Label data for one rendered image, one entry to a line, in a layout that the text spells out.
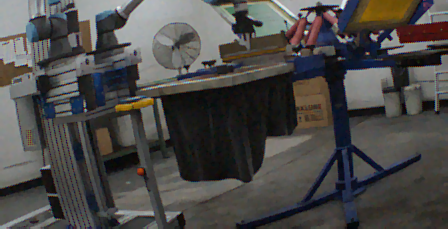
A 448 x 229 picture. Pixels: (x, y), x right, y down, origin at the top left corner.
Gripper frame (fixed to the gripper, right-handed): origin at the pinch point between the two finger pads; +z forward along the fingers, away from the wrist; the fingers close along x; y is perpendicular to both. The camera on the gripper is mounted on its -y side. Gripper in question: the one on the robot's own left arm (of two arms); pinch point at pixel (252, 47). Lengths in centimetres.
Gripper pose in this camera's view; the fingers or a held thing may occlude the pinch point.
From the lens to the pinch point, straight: 286.7
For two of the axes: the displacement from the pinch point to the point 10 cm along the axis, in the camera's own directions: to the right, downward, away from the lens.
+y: -7.6, 0.8, 6.4
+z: 1.7, 9.8, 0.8
